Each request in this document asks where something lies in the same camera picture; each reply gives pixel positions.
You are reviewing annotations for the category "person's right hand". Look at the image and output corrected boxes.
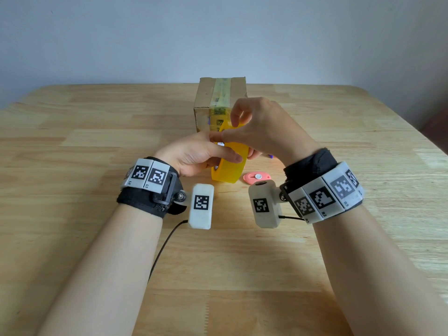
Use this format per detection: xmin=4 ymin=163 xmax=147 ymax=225
xmin=209 ymin=97 xmax=323 ymax=168

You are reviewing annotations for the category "person's left hand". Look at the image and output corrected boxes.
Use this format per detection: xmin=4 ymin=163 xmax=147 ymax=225
xmin=153 ymin=131 xmax=263 ymax=178

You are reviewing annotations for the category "yellow tape roll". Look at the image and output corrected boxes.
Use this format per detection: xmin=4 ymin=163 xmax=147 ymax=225
xmin=211 ymin=120 xmax=250 ymax=184

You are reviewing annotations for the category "person's right forearm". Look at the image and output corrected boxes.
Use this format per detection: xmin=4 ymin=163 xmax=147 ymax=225
xmin=312 ymin=206 xmax=448 ymax=336

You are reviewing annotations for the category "person's left forearm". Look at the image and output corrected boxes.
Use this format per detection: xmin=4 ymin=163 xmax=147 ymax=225
xmin=37 ymin=204 xmax=164 ymax=336

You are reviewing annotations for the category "taped cardboard box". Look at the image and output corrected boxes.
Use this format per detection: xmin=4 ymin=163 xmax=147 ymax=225
xmin=193 ymin=77 xmax=248 ymax=133

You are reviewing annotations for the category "pink box cutter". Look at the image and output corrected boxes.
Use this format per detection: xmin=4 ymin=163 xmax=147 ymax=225
xmin=244 ymin=171 xmax=272 ymax=184

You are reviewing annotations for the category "left wristband with marker tiles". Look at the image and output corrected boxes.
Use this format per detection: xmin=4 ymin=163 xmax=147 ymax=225
xmin=116 ymin=157 xmax=185 ymax=218

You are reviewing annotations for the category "wristband with marker tiles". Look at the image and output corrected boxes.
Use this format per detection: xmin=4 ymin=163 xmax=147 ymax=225
xmin=116 ymin=157 xmax=185 ymax=218
xmin=280 ymin=147 xmax=366 ymax=224

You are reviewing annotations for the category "right wristband with marker tiles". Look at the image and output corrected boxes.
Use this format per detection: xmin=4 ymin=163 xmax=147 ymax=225
xmin=280 ymin=147 xmax=366 ymax=224

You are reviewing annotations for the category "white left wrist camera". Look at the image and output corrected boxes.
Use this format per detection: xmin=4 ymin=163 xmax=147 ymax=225
xmin=188 ymin=183 xmax=215 ymax=230

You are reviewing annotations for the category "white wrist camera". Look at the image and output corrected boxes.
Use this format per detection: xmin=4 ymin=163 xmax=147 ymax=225
xmin=188 ymin=183 xmax=215 ymax=230
xmin=248 ymin=179 xmax=283 ymax=229

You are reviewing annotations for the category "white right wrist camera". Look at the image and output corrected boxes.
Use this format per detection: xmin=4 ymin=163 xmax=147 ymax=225
xmin=248 ymin=179 xmax=283 ymax=229

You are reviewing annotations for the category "black left camera cable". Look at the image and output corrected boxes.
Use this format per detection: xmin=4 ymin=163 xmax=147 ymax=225
xmin=148 ymin=220 xmax=189 ymax=281

